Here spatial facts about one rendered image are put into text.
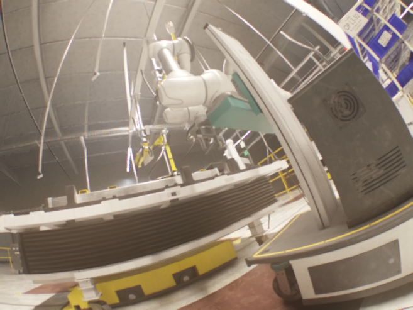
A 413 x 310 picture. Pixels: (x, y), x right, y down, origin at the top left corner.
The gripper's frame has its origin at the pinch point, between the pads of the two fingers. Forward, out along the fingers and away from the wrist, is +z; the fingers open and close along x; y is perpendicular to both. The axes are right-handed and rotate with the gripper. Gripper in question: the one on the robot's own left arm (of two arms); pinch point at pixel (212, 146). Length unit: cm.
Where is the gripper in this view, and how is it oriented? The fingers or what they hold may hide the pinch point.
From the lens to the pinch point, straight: 109.3
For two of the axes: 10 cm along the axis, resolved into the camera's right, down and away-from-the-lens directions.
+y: -5.7, 4.8, 6.7
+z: 3.4, 8.8, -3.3
